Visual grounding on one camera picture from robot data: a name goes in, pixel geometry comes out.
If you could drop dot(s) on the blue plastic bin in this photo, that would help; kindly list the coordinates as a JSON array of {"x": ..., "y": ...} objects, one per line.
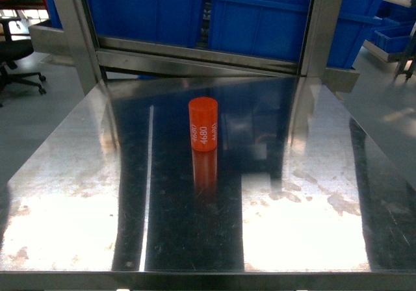
[
  {"x": 173, "y": 22},
  {"x": 259, "y": 28},
  {"x": 356, "y": 18}
]

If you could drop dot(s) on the blue plastic bin left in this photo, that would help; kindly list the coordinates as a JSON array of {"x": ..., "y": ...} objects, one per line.
[{"x": 173, "y": 22}]

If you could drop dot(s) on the small blue bin far right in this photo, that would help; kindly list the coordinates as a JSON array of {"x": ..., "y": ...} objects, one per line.
[{"x": 393, "y": 39}]

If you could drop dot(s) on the blue plastic bin middle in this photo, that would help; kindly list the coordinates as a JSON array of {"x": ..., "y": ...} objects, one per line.
[{"x": 259, "y": 28}]

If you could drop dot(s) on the orange cylindrical capacitor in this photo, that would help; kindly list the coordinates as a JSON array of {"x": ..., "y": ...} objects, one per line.
[{"x": 203, "y": 118}]

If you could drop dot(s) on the blue plastic bin right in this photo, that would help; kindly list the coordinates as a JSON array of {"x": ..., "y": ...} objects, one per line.
[{"x": 356, "y": 18}]

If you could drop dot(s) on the black office chair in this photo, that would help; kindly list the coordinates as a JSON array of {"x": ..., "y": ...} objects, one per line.
[{"x": 13, "y": 50}]

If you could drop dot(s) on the stainless steel rack frame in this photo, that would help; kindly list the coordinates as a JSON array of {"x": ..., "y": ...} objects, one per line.
[{"x": 94, "y": 56}]

